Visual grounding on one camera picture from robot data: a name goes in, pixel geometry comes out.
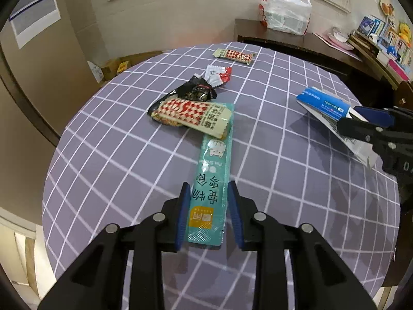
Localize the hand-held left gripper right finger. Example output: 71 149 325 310
227 181 378 310

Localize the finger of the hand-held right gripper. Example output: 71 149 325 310
337 116 413 147
350 105 413 127

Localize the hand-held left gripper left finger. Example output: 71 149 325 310
38 182 192 310

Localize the blue and white carton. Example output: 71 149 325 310
296 86 380 170

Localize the teal snack packet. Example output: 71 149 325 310
187 103 235 250

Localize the round table, purple checked cloth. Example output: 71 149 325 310
42 41 402 304

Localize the row of books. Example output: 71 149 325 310
348 14 413 82

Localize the pink placemat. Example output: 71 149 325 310
312 29 362 60

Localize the dark wooden sideboard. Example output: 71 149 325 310
234 19 413 88

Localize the white teacup with saucer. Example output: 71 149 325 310
327 27 350 44

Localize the yellow duck toy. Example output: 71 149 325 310
398 21 412 41

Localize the red checked snack bar wrapper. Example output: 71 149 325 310
152 97 233 140
213 48 256 67

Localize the crumpled black wrapper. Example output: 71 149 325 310
147 75 217 121

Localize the white plastic bag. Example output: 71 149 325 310
258 0 312 36

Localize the red and white sachet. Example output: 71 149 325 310
203 65 233 88

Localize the yellow printed cardboard box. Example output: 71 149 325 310
117 50 164 72

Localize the small white box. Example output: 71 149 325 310
87 61 106 85

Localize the bronze refrigerator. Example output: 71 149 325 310
0 0 110 146

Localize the white paper notice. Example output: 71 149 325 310
11 0 61 48

